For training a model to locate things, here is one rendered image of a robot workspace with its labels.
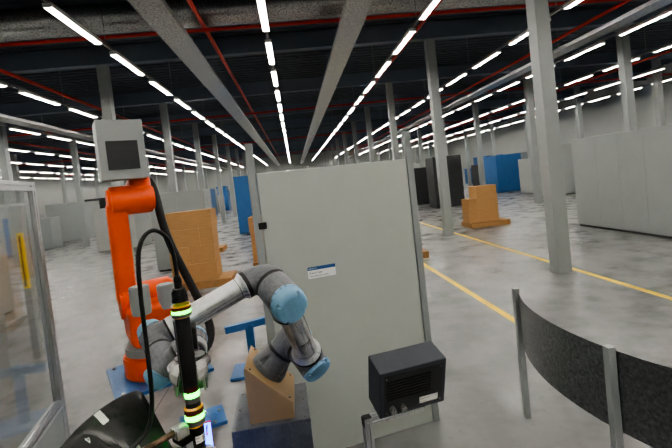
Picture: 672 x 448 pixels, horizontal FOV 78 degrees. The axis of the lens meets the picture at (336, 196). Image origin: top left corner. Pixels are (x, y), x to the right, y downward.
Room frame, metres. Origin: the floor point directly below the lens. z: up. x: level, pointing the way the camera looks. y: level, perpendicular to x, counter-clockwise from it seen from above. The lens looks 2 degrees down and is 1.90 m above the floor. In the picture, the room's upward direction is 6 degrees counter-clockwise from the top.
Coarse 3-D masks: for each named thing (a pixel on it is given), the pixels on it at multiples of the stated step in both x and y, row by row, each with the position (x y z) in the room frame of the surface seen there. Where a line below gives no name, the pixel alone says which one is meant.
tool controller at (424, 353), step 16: (384, 352) 1.51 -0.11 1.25; (400, 352) 1.50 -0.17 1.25; (416, 352) 1.50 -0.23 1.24; (432, 352) 1.50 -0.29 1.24; (368, 368) 1.50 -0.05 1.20; (384, 368) 1.42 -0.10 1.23; (400, 368) 1.42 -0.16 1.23; (416, 368) 1.43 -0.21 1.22; (432, 368) 1.45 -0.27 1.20; (384, 384) 1.40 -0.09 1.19; (400, 384) 1.43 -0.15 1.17; (416, 384) 1.44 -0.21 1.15; (432, 384) 1.47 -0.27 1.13; (384, 400) 1.42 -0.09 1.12; (400, 400) 1.44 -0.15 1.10; (416, 400) 1.47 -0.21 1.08; (432, 400) 1.49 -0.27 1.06; (384, 416) 1.44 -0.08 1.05
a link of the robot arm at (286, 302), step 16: (272, 272) 1.38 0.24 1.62; (256, 288) 1.38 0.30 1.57; (272, 288) 1.33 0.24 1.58; (288, 288) 1.32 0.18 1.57; (272, 304) 1.30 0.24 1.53; (288, 304) 1.30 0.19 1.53; (304, 304) 1.34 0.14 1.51; (288, 320) 1.32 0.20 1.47; (304, 320) 1.44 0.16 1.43; (288, 336) 1.45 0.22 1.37; (304, 336) 1.46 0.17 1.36; (304, 352) 1.50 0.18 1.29; (320, 352) 1.56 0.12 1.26; (304, 368) 1.55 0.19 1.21; (320, 368) 1.56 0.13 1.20
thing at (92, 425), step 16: (128, 400) 0.98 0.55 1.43; (144, 400) 1.00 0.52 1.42; (112, 416) 0.93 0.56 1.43; (128, 416) 0.94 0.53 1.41; (144, 416) 0.97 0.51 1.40; (80, 432) 0.87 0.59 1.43; (96, 432) 0.88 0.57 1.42; (112, 432) 0.90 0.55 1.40; (128, 432) 0.92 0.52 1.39; (160, 432) 0.95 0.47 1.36
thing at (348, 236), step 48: (288, 192) 2.84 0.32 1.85; (336, 192) 2.94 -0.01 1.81; (384, 192) 3.04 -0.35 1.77; (288, 240) 2.83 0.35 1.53; (336, 240) 2.93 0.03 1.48; (384, 240) 3.03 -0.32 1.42; (336, 288) 2.92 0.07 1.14; (384, 288) 3.02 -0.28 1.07; (336, 336) 2.90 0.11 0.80; (384, 336) 3.01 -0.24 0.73; (336, 384) 2.89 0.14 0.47; (336, 432) 2.88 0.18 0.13; (384, 432) 2.98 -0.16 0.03
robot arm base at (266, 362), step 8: (264, 352) 1.68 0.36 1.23; (272, 352) 1.66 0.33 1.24; (256, 360) 1.67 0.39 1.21; (264, 360) 1.66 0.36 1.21; (272, 360) 1.65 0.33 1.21; (280, 360) 1.65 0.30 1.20; (288, 360) 1.67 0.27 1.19; (264, 368) 1.64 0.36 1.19; (272, 368) 1.64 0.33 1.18; (280, 368) 1.65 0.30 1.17; (272, 376) 1.64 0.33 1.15; (280, 376) 1.66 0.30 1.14
